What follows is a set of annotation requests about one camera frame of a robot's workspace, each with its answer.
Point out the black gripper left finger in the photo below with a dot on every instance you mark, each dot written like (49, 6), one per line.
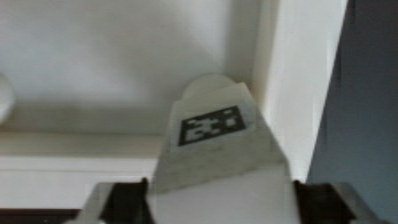
(117, 205)

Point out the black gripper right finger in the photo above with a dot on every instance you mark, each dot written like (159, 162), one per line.
(332, 205)

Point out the white table leg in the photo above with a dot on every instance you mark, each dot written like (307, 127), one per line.
(221, 181)

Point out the white square tabletop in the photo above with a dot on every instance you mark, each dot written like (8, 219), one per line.
(101, 57)

